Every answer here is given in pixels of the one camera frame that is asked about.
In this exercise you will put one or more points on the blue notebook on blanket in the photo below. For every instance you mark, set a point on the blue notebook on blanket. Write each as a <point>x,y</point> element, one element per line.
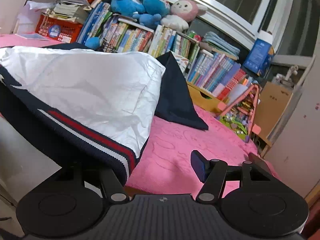
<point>34,36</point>

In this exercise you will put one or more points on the folded light blue cloth stack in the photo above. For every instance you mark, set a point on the folded light blue cloth stack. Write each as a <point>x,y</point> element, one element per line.
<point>217,42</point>

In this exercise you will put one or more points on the pocket label printer box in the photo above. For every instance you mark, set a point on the pocket label printer box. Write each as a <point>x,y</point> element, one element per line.
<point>181,61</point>

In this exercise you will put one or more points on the blue Doraemon plush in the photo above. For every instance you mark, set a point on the blue Doraemon plush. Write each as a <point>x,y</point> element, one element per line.
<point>133,22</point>

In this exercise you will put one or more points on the miniature bicycle model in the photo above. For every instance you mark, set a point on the miniature bicycle model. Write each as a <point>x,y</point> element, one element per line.
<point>108,46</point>

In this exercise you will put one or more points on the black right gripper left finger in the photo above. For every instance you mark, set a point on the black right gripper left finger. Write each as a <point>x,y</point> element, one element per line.
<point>112,189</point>

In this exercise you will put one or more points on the pink toy abacus frame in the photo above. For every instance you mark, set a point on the pink toy abacus frame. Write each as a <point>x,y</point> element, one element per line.
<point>239,115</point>

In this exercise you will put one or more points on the pink white bunny plush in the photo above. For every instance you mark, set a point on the pink white bunny plush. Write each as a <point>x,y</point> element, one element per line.
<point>182,12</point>

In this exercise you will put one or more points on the navy white zip jacket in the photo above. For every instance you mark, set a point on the navy white zip jacket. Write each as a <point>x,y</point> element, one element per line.
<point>103,104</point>

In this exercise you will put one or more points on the wooden drawer organizer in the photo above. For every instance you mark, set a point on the wooden drawer organizer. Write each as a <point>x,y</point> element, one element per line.
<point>205,100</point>

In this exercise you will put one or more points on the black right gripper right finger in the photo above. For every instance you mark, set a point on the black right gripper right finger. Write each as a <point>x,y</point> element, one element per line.
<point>215,173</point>

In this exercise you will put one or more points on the red plastic crate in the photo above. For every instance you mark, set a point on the red plastic crate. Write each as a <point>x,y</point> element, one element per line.
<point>59,30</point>

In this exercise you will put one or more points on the brown cardboard box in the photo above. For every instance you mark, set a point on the brown cardboard box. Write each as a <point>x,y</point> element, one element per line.
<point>274,100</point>

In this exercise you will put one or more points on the pink embossed blanket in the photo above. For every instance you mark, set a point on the pink embossed blanket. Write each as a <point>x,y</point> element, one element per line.
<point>165,166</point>

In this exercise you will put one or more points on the stack of papers and books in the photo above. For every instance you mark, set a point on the stack of papers and books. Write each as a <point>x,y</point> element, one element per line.
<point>75,11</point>

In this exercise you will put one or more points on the row of colourful books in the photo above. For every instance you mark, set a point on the row of colourful books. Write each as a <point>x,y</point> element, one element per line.
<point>213,71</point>

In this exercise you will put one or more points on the blue cardboard box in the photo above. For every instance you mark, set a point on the blue cardboard box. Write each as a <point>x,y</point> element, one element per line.
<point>261,54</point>

